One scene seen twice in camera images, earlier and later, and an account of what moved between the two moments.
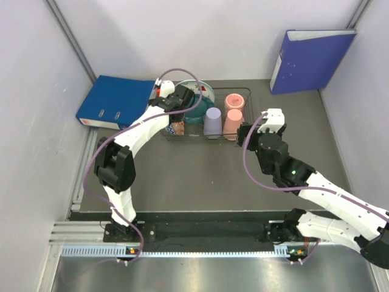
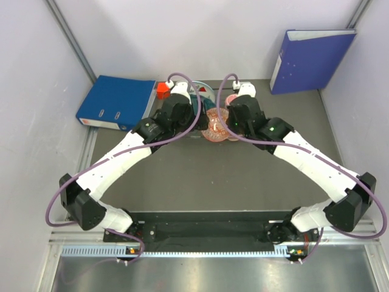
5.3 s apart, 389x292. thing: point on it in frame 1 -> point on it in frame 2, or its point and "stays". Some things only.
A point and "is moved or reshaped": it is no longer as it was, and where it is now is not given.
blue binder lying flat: x=115 y=102 stays
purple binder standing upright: x=309 y=58 stays
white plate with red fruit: x=193 y=85 stays
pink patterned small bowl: x=176 y=128 is moved or reshaped
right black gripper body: x=254 y=140 -> x=238 y=128
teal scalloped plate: x=197 y=115 stays
